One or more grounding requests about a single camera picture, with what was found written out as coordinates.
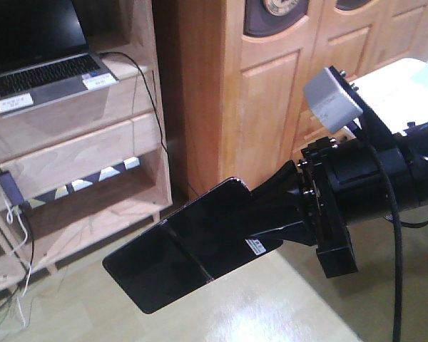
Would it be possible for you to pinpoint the black laptop cable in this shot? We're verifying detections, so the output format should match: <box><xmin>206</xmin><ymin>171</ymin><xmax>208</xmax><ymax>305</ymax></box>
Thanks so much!
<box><xmin>99</xmin><ymin>51</ymin><xmax>169</xmax><ymax>150</ymax></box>

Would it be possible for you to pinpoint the silver laptop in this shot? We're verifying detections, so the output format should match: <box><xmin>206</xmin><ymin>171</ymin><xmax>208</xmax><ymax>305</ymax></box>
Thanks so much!
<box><xmin>0</xmin><ymin>1</ymin><xmax>118</xmax><ymax>116</ymax></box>

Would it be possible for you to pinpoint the wooden shelf unit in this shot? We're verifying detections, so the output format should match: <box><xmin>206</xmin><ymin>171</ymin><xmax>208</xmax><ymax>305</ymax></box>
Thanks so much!
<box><xmin>0</xmin><ymin>1</ymin><xmax>172</xmax><ymax>291</ymax></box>

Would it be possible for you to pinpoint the white adjustable desk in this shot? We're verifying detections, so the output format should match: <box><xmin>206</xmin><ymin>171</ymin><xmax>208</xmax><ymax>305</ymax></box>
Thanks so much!
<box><xmin>352</xmin><ymin>58</ymin><xmax>428</xmax><ymax>133</ymax></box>

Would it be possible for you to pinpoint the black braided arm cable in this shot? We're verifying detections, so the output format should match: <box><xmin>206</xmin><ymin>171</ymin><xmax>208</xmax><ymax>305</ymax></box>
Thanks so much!
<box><xmin>352</xmin><ymin>119</ymin><xmax>428</xmax><ymax>342</ymax></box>

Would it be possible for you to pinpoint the white laptop cable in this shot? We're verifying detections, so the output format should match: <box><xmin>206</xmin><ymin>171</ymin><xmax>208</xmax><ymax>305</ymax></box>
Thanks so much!
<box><xmin>5</xmin><ymin>204</ymin><xmax>33</xmax><ymax>328</ymax></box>

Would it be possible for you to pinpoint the black power brick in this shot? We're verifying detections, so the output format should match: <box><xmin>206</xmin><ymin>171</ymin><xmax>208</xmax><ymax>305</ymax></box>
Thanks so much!
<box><xmin>0</xmin><ymin>171</ymin><xmax>25</xmax><ymax>206</ymax></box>

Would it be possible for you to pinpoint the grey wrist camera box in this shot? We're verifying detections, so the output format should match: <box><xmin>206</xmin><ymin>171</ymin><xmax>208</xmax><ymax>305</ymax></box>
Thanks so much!
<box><xmin>304</xmin><ymin>67</ymin><xmax>363</xmax><ymax>133</ymax></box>

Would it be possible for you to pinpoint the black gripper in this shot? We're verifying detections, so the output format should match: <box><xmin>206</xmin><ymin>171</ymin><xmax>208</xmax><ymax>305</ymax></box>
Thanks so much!
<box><xmin>221</xmin><ymin>137</ymin><xmax>407</xmax><ymax>278</ymax></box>

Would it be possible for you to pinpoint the black foldable phone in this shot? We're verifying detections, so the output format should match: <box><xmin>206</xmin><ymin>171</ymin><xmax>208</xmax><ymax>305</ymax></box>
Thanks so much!
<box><xmin>102</xmin><ymin>177</ymin><xmax>282</xmax><ymax>314</ymax></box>

